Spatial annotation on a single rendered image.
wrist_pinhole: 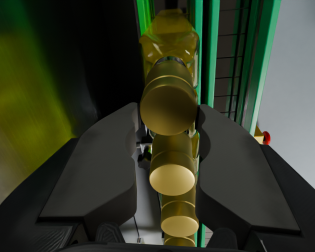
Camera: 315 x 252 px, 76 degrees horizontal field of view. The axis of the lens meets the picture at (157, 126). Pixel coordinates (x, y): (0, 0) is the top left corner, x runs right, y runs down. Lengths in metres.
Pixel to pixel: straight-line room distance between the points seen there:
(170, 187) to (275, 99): 0.51
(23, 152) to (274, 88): 0.56
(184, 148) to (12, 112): 0.13
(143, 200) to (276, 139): 0.44
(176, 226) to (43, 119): 0.15
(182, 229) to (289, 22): 0.50
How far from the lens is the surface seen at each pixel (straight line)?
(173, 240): 0.24
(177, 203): 0.19
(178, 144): 0.16
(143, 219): 0.72
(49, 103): 0.22
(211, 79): 0.32
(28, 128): 0.20
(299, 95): 0.66
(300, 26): 0.59
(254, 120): 0.38
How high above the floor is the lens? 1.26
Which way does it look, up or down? 57 degrees down
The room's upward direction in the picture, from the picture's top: 174 degrees counter-clockwise
